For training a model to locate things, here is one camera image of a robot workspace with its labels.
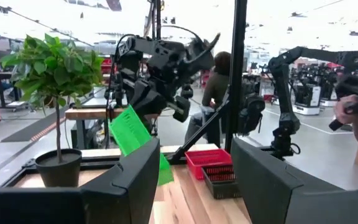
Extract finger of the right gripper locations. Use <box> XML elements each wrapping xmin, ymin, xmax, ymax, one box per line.
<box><xmin>144</xmin><ymin>108</ymin><xmax>160</xmax><ymax>135</ymax></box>
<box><xmin>132</xmin><ymin>102</ymin><xmax>148</xmax><ymax>121</ymax></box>

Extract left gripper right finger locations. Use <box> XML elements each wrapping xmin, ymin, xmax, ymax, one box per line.
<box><xmin>230</xmin><ymin>138</ymin><xmax>358</xmax><ymax>224</ymax></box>

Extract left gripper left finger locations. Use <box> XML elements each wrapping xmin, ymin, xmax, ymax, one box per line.
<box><xmin>0</xmin><ymin>136</ymin><xmax>162</xmax><ymax>224</ymax></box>

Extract green plastic slotted basket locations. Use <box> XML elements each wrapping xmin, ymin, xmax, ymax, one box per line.
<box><xmin>108</xmin><ymin>105</ymin><xmax>175</xmax><ymax>187</ymax></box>

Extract wooden workbench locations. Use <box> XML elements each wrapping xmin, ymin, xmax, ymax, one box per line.
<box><xmin>64</xmin><ymin>107</ymin><xmax>161</xmax><ymax>150</ymax></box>

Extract black plastic slotted basket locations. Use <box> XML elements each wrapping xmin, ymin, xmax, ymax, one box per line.
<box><xmin>201</xmin><ymin>164</ymin><xmax>242</xmax><ymax>200</ymax></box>

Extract potted green plant black pot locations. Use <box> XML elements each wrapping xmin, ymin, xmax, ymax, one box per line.
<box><xmin>0</xmin><ymin>33</ymin><xmax>105</xmax><ymax>189</ymax></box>

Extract red plastic slotted basket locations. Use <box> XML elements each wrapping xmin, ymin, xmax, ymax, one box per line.
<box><xmin>184</xmin><ymin>148</ymin><xmax>233</xmax><ymax>180</ymax></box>

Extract black vertical stand pole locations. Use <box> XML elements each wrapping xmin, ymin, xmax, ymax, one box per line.
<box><xmin>150</xmin><ymin>0</ymin><xmax>163</xmax><ymax>41</ymax></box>

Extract white robot station base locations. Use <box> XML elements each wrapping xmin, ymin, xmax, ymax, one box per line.
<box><xmin>291</xmin><ymin>83</ymin><xmax>322</xmax><ymax>116</ymax></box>

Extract black floor mat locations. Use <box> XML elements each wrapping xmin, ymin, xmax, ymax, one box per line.
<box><xmin>0</xmin><ymin>116</ymin><xmax>67</xmax><ymax>144</ymax></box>

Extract person's hand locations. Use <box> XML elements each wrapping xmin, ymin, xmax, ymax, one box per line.
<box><xmin>333</xmin><ymin>94</ymin><xmax>358</xmax><ymax>126</ymax></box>

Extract black diagonal frame brace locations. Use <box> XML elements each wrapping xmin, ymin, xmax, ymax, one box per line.
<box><xmin>167</xmin><ymin>91</ymin><xmax>231</xmax><ymax>166</ymax></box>

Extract black vertical frame post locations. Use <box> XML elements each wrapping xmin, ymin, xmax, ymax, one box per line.
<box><xmin>224</xmin><ymin>0</ymin><xmax>249</xmax><ymax>154</ymax></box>

